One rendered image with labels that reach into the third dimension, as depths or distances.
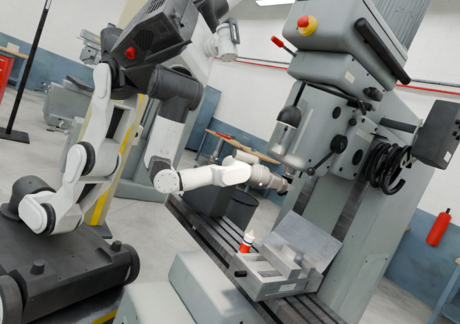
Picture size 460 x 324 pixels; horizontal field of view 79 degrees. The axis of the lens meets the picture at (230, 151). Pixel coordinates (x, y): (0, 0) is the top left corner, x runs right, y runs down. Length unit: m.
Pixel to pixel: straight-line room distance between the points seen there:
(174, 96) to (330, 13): 0.54
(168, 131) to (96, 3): 9.14
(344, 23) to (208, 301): 0.97
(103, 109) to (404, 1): 1.25
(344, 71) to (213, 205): 0.83
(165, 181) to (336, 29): 0.69
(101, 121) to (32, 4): 8.55
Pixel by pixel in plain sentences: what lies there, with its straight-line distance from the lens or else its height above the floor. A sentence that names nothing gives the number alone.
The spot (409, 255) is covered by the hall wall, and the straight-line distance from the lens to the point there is 5.29.
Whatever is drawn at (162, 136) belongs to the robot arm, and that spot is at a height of 1.26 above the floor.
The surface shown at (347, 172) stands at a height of 1.37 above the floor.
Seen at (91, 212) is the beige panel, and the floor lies 0.16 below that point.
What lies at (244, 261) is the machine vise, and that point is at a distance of 0.99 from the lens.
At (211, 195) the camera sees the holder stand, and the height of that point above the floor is 1.00.
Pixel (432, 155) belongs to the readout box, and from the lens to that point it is 1.17.
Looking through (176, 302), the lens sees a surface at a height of 0.70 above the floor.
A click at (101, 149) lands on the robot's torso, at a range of 1.23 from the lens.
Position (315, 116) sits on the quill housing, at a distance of 1.02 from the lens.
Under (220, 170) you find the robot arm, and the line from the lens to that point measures 0.94.
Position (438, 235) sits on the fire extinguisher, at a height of 0.97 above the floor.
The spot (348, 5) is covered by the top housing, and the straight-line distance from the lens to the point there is 0.99.
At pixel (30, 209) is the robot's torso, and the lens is 1.50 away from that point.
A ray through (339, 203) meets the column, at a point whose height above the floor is 1.22.
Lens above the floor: 1.39
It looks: 6 degrees down
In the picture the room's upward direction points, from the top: 22 degrees clockwise
